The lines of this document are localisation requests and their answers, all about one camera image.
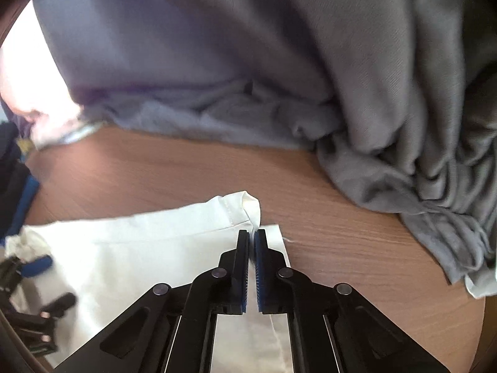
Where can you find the dark cloth with blue edge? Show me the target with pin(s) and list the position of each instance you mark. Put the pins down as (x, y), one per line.
(15, 186)

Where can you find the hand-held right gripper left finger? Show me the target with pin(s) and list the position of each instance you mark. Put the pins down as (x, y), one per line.
(242, 279)

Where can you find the small white cloth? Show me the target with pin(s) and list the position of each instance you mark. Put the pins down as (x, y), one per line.
(479, 285)

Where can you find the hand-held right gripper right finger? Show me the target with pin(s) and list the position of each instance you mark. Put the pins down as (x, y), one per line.
(261, 279)

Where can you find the dark grey curtain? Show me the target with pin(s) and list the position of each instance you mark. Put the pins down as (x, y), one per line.
(388, 124)

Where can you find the white pants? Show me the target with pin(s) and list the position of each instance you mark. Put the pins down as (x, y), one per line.
(136, 248)

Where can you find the pale blue cloth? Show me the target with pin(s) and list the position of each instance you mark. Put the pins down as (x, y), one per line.
(75, 134)

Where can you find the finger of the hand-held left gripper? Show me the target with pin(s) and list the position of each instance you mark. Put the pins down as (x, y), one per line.
(39, 265)
(60, 304)

